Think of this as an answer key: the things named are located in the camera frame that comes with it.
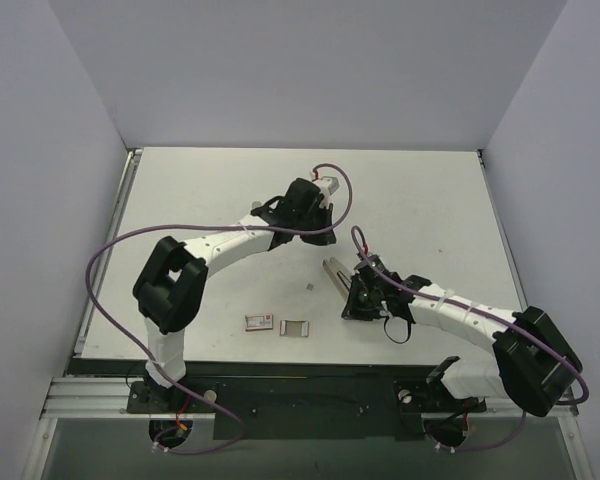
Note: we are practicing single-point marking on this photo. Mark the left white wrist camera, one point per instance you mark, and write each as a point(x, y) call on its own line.
point(328, 185)

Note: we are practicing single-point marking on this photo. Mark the open staple box tray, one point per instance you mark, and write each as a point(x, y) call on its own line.
point(295, 329)

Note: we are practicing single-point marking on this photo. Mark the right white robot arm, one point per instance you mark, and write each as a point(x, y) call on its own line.
point(533, 365)

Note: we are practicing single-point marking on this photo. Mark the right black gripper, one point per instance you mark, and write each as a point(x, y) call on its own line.
point(353, 292)

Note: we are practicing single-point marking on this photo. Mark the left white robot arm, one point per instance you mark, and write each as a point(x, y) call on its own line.
point(169, 289)

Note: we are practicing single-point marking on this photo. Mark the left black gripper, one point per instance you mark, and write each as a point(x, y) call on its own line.
point(320, 220)

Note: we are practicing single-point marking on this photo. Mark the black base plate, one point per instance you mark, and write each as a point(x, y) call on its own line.
point(307, 401)

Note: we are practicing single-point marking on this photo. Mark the red white staple box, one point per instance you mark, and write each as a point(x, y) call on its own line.
point(261, 322)

